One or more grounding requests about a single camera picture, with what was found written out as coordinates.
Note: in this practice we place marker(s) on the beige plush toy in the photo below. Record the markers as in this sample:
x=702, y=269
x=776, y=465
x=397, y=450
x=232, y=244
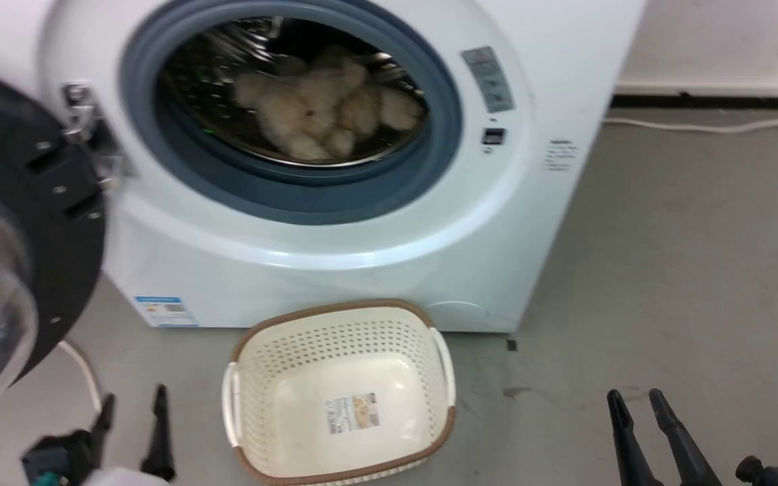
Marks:
x=315, y=108

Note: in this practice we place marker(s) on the white front-load washing machine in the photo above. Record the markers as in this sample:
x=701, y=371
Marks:
x=362, y=270

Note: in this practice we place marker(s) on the white wall baseboard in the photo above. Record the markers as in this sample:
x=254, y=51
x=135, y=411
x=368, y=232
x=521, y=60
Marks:
x=713, y=86

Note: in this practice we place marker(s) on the chrome door hinge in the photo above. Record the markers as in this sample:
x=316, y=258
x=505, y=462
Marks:
x=88, y=131

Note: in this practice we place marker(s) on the blue energy label sticker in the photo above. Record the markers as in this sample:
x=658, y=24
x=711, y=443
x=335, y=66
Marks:
x=165, y=311

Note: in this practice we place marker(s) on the cream perforated laundry basket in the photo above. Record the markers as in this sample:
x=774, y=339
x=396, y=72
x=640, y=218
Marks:
x=335, y=364

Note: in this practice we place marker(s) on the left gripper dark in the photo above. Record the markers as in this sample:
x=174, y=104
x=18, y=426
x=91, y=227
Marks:
x=61, y=462

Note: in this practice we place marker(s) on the grey rubber door seal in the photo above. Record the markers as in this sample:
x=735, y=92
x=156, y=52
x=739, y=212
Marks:
x=335, y=196

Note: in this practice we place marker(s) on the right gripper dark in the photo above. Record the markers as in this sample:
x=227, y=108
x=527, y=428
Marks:
x=777, y=474

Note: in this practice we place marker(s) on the printed basket label sticker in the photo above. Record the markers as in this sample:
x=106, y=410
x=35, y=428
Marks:
x=352, y=412

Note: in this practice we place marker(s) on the black-framed glass washer door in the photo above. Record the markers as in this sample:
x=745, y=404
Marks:
x=44, y=202

